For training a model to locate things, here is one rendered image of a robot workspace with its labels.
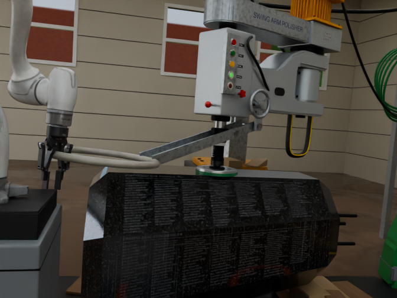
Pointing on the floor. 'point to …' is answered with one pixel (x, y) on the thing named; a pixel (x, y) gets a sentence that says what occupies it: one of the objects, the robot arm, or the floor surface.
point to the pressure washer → (389, 257)
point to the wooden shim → (75, 287)
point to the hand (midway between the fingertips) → (52, 181)
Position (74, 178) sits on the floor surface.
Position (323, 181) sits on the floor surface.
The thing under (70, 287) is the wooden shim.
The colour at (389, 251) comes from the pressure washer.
